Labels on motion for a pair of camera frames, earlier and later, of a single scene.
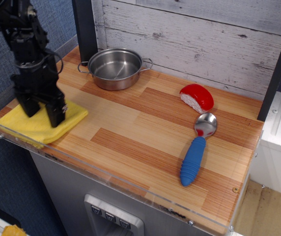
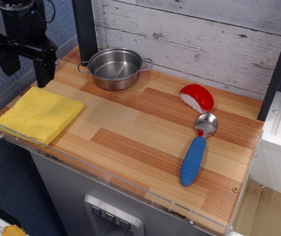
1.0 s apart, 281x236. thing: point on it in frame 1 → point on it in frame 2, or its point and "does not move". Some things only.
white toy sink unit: [275, 164] does not move
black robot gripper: [39, 80] → [25, 32]
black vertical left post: [85, 28] does not move
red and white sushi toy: [197, 98] does not move
